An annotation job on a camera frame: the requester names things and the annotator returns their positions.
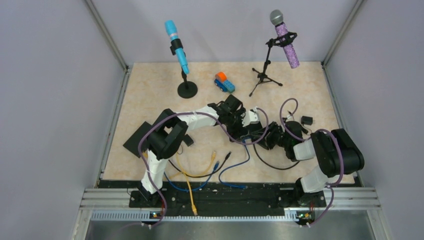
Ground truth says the small black ribbed network switch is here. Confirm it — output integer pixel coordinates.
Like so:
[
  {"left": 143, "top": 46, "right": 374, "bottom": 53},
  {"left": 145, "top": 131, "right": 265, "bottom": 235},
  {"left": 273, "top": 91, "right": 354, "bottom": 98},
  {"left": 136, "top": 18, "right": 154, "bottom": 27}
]
[{"left": 239, "top": 122, "right": 264, "bottom": 141}]

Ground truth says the aluminium frame rail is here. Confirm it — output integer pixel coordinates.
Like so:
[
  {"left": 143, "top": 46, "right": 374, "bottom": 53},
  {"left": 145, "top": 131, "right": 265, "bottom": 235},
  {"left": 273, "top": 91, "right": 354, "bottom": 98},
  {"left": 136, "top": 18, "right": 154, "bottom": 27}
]
[{"left": 72, "top": 185, "right": 393, "bottom": 240}]

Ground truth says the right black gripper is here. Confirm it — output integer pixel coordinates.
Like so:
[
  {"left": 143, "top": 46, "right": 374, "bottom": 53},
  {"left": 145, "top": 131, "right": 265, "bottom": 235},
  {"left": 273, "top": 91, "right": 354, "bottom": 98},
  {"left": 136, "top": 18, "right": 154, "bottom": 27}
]
[{"left": 251, "top": 121, "right": 290, "bottom": 150}]

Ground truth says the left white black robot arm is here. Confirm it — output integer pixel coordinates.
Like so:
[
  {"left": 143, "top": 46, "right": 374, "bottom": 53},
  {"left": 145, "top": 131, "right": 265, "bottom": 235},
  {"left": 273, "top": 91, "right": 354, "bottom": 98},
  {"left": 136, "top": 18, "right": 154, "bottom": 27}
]
[{"left": 137, "top": 94, "right": 263, "bottom": 207}]

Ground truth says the black power adapter with cord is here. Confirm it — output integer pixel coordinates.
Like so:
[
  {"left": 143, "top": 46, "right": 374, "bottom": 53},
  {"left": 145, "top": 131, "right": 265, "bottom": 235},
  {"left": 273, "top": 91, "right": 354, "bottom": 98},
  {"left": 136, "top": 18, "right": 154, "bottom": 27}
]
[{"left": 285, "top": 112, "right": 313, "bottom": 136}]

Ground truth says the cyan microphone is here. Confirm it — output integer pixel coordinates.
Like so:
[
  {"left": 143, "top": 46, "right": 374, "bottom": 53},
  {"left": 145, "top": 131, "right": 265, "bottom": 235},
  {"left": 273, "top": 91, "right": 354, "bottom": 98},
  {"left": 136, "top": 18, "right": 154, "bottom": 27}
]
[{"left": 164, "top": 20, "right": 190, "bottom": 75}]

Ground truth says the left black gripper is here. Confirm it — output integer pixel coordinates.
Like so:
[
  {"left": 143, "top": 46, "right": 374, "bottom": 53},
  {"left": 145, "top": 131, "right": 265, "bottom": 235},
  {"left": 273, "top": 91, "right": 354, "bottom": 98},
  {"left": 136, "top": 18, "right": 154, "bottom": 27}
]
[{"left": 225, "top": 108, "right": 250, "bottom": 142}]

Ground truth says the small black wall plug adapter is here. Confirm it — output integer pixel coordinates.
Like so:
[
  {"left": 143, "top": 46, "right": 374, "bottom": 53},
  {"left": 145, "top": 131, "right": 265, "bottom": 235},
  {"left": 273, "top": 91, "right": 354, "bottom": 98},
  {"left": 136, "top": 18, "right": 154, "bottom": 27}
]
[{"left": 177, "top": 134, "right": 194, "bottom": 155}]

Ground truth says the orange blue toy truck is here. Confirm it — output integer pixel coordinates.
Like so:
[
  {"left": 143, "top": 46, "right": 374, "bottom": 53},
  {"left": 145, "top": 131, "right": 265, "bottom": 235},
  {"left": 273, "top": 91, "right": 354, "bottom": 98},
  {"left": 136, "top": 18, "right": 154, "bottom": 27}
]
[{"left": 214, "top": 72, "right": 236, "bottom": 94}]

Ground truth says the black ethernet cable loose end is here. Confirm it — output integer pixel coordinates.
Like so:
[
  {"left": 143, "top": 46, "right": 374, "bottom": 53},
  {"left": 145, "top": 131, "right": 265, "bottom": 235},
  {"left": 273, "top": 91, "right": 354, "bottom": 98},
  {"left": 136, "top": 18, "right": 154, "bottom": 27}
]
[{"left": 169, "top": 151, "right": 232, "bottom": 179}]

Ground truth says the black tripod microphone stand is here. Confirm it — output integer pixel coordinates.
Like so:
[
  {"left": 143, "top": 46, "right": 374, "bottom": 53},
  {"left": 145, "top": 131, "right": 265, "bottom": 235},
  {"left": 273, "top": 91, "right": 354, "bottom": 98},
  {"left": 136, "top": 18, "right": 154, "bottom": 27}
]
[{"left": 249, "top": 31, "right": 298, "bottom": 97}]

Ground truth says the black ethernet cable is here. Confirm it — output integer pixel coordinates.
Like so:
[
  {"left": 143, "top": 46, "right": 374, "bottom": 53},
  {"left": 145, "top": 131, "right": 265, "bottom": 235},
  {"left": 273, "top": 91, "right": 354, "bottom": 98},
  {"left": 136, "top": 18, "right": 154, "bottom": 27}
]
[{"left": 252, "top": 144, "right": 301, "bottom": 171}]

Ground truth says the black round-base microphone stand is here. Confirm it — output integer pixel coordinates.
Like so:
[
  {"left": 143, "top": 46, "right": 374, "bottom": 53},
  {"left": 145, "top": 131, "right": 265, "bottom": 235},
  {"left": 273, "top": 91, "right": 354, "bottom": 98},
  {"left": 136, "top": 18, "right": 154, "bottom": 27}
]
[{"left": 177, "top": 69, "right": 198, "bottom": 99}]

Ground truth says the purple glitter microphone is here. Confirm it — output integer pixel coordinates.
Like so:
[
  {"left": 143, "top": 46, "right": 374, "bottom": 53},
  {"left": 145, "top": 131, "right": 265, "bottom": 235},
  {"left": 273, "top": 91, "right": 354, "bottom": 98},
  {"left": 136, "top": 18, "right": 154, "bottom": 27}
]
[{"left": 269, "top": 9, "right": 300, "bottom": 69}]

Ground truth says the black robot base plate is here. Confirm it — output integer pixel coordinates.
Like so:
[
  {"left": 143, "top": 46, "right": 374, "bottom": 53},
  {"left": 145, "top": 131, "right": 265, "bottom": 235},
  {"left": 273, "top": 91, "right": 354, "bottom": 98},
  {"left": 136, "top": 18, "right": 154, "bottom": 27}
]
[{"left": 99, "top": 180, "right": 327, "bottom": 218}]

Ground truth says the large black network switch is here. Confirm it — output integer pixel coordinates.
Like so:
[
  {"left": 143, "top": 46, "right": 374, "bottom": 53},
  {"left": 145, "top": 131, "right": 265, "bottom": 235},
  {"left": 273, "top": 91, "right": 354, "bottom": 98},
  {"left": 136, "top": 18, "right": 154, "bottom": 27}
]
[{"left": 123, "top": 121, "right": 152, "bottom": 158}]

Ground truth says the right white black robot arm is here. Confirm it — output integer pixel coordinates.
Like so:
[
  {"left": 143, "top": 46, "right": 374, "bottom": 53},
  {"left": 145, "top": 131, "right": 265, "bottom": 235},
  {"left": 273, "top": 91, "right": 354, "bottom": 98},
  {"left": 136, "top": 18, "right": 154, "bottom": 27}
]
[{"left": 250, "top": 121, "right": 365, "bottom": 206}]

